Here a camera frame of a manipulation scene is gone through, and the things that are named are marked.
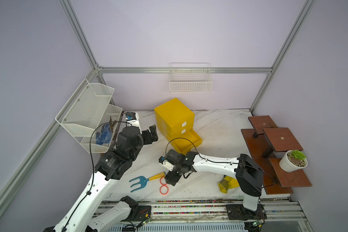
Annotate teal garden fork yellow handle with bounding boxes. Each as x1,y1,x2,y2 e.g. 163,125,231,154
129,172,165,192

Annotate yellow black rubber glove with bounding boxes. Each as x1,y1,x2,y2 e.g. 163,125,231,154
218,176,240,194

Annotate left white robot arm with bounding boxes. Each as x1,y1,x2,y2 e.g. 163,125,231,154
45,112,158,232

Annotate white wire wall basket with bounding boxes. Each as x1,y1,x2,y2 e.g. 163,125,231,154
169,62,213,93

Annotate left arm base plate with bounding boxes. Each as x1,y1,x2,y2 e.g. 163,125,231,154
120,196,152,222

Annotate brown wooden stepped shelf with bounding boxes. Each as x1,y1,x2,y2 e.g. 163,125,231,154
241,116,312,195

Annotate blue item in shelf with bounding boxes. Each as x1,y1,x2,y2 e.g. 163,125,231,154
95,124,112,145

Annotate yellow drawer cabinet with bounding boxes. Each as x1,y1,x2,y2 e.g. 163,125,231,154
154,98,203,155

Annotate potted succulent white pot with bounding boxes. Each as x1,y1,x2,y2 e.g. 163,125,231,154
279,150,308,173

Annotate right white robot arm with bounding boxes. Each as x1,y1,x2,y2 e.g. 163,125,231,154
159,148,276,212

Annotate white mesh two-tier shelf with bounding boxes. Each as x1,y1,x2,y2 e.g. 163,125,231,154
55,79,122,153

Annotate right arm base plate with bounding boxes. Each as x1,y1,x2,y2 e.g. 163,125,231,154
226,204,267,221

